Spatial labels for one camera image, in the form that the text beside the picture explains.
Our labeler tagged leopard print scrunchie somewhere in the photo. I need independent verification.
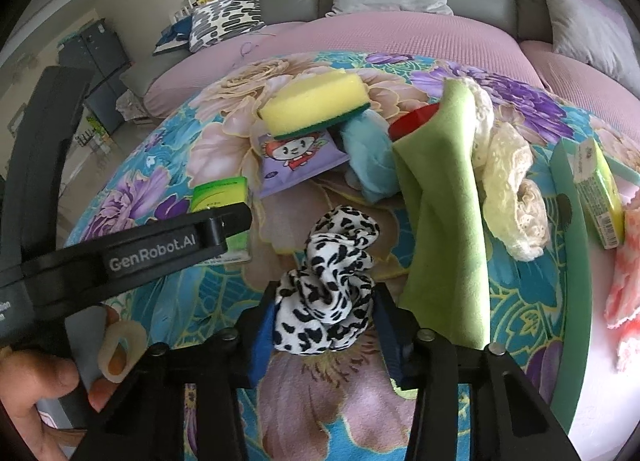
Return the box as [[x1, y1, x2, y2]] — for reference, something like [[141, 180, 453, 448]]
[[272, 206, 383, 357]]

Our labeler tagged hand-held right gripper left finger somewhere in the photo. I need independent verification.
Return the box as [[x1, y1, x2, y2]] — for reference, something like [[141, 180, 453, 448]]
[[75, 282, 278, 461]]

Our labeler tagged purple cartoon print packet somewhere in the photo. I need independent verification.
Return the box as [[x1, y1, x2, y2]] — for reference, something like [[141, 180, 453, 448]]
[[252, 130, 351, 199]]

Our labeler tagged teal tray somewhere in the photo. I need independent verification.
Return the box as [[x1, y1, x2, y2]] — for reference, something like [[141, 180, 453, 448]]
[[547, 137, 640, 452]]

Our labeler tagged green tissue pack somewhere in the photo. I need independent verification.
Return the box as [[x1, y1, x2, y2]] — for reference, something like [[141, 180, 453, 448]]
[[190, 177, 251, 267]]

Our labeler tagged red object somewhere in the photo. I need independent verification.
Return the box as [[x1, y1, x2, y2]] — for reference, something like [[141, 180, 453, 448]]
[[387, 103, 443, 142]]

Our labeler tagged blue book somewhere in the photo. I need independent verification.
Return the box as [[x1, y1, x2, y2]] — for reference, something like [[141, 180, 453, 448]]
[[152, 21, 193, 56]]

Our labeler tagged cream lace cloth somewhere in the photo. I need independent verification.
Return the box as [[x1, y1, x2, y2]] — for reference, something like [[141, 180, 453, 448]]
[[462, 78, 550, 262]]

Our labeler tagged thin loose thread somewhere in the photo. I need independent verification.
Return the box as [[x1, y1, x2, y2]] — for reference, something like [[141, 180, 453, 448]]
[[240, 31, 276, 56]]

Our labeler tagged green cloth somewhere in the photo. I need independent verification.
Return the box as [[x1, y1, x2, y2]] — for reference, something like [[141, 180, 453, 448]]
[[391, 78, 496, 349]]

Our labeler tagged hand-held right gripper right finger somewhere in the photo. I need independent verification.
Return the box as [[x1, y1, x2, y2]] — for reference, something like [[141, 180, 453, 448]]
[[372, 286, 576, 461]]

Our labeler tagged stack of books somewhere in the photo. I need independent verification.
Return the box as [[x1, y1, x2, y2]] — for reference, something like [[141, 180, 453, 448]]
[[172, 0, 216, 22]]

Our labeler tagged black white patterned pillow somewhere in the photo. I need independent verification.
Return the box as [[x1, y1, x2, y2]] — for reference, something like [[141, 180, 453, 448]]
[[189, 0, 266, 52]]

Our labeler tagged floral blue blanket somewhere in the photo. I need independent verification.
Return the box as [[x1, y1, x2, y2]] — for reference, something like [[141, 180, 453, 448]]
[[62, 51, 640, 461]]

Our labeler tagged light blue cloth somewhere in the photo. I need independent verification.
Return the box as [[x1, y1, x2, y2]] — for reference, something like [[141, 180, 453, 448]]
[[340, 111, 401, 204]]

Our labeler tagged yellow green sponge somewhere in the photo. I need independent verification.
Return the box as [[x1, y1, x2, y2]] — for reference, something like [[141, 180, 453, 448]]
[[257, 72, 372, 140]]

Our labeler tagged blue-grey cabinet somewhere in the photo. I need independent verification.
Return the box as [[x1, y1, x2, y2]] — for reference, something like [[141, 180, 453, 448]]
[[57, 21, 131, 134]]

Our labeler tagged pink fluffy cloth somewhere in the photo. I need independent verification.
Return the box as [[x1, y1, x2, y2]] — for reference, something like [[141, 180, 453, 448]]
[[602, 240, 640, 373]]

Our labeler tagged person's left hand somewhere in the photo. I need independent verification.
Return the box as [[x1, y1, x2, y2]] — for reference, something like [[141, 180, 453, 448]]
[[0, 303, 121, 461]]

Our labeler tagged green box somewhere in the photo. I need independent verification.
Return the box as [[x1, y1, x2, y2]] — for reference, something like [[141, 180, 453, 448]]
[[75, 113, 112, 146]]

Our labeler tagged grey lilac pillow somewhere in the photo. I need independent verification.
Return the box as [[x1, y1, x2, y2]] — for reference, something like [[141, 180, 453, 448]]
[[535, 0, 640, 86]]

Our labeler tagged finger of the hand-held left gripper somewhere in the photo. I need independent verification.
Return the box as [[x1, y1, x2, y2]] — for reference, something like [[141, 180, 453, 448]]
[[192, 202, 253, 259]]

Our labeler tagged yellow-green tissue pack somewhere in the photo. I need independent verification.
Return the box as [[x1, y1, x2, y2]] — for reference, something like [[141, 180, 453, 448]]
[[572, 137, 626, 249]]

